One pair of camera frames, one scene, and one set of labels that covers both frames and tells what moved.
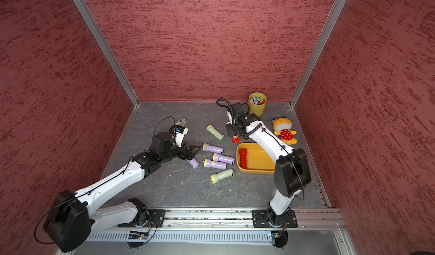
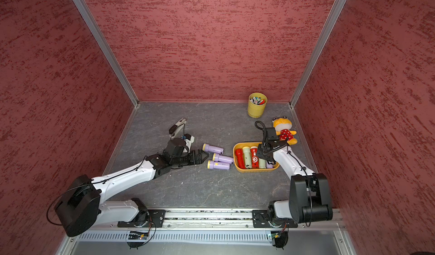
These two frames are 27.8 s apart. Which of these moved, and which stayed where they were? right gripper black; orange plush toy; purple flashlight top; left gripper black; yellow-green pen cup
Moved: right gripper black; left gripper black
Stayed: purple flashlight top; yellow-green pen cup; orange plush toy
